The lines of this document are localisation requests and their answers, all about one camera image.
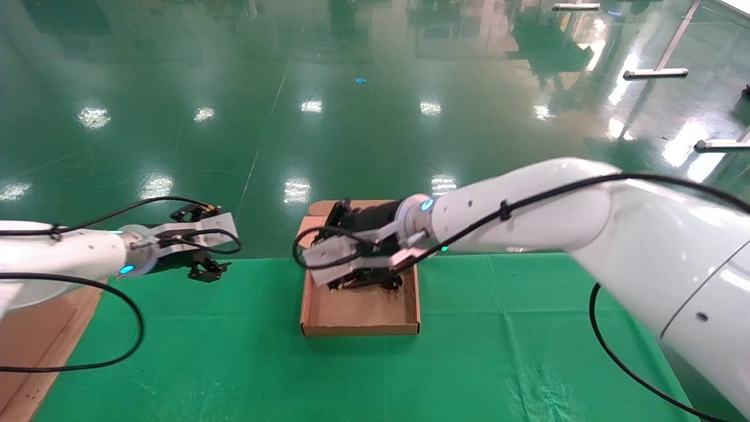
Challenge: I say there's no white table leg frame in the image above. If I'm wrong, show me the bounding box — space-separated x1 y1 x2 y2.
622 0 702 80

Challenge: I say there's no white table top corner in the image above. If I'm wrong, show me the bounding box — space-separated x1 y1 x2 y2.
717 0 750 22

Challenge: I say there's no white foot with dark cap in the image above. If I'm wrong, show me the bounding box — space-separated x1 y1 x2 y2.
694 125 750 152

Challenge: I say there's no open brown cardboard box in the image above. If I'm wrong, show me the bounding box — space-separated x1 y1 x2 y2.
299 199 422 337

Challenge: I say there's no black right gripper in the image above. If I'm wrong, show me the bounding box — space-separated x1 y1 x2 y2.
319 199 406 283

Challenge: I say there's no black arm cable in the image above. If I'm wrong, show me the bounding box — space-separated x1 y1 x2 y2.
0 272 145 374
588 281 730 422
291 172 750 274
0 196 222 239

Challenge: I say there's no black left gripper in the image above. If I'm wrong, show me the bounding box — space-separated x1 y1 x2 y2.
156 203 232 284

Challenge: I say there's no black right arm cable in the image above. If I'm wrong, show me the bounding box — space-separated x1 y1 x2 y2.
291 172 750 274
588 281 730 422

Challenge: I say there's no green table cloth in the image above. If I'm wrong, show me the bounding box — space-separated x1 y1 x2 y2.
32 253 684 422

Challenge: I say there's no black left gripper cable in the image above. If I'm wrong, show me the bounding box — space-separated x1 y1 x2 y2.
132 228 243 257

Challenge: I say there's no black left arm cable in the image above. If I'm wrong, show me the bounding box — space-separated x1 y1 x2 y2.
0 196 222 239
0 272 145 374

